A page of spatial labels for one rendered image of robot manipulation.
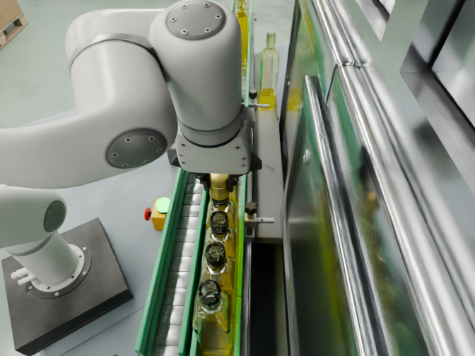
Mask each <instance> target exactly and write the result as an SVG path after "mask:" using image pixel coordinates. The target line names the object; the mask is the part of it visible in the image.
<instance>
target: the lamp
mask: <svg viewBox="0 0 475 356"><path fill-rule="evenodd" d="M169 204H170V199H168V198H160V199H159V200H158V201H157V203H156V208H157V211H158V212H159V213H161V214H167V212H168V207H169Z"/></svg>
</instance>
